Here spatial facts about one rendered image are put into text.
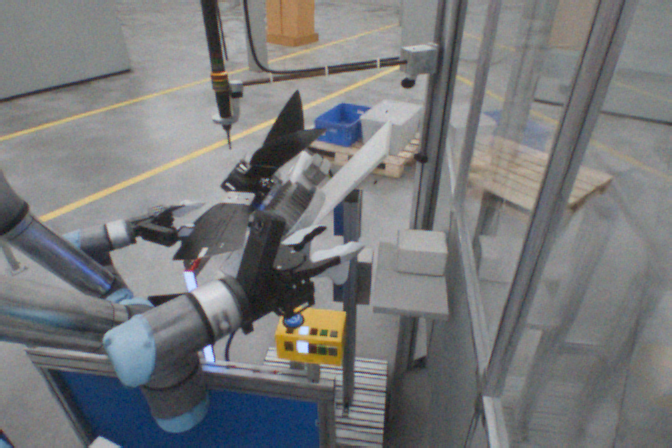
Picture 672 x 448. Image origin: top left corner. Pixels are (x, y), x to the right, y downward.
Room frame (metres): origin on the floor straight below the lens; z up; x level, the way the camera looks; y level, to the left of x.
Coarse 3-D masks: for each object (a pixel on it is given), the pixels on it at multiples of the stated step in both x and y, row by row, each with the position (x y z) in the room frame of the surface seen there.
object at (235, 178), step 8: (240, 160) 1.24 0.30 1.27; (232, 168) 1.20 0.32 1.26; (240, 168) 1.21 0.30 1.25; (232, 176) 1.18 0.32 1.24; (240, 176) 1.19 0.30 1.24; (224, 184) 1.18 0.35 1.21; (232, 184) 1.18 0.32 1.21; (240, 184) 1.18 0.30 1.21; (248, 184) 1.18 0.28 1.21; (256, 184) 1.20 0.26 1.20; (264, 184) 1.22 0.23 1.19; (272, 184) 1.20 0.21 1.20; (248, 192) 1.18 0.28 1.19; (256, 192) 1.19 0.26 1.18; (264, 192) 1.17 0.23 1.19; (256, 200) 1.16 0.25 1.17; (256, 208) 1.15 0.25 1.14
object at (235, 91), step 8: (232, 88) 1.14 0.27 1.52; (240, 88) 1.15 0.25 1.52; (232, 96) 1.13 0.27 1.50; (240, 96) 1.14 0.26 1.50; (232, 104) 1.14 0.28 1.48; (232, 112) 1.14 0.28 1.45; (240, 112) 1.14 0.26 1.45; (216, 120) 1.11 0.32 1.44; (224, 120) 1.11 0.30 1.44; (232, 120) 1.11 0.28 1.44
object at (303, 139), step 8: (320, 128) 1.13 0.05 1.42; (288, 136) 1.05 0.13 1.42; (296, 136) 1.09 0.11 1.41; (304, 136) 1.11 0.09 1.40; (312, 136) 1.14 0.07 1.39; (272, 144) 1.05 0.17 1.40; (280, 144) 1.09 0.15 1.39; (288, 144) 1.11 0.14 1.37; (296, 144) 1.13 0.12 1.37; (304, 144) 1.15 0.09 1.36; (256, 152) 1.06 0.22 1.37; (264, 152) 1.09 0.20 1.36; (272, 152) 1.12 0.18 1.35; (280, 152) 1.14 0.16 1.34; (288, 152) 1.16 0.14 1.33; (296, 152) 1.17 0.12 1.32; (256, 160) 1.14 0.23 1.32; (264, 160) 1.15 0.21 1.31; (272, 160) 1.17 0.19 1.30; (280, 160) 1.18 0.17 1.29; (288, 160) 1.19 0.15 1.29
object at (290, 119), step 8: (296, 96) 1.43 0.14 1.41; (288, 104) 1.40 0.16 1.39; (296, 104) 1.44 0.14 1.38; (280, 112) 1.37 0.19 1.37; (288, 112) 1.41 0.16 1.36; (296, 112) 1.46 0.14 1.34; (280, 120) 1.38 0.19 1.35; (288, 120) 1.42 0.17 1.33; (296, 120) 1.46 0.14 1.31; (272, 128) 1.35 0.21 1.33; (280, 128) 1.38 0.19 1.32; (288, 128) 1.42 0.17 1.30; (296, 128) 1.47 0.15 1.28; (272, 136) 1.35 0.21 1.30; (280, 136) 1.38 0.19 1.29; (264, 144) 1.31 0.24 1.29
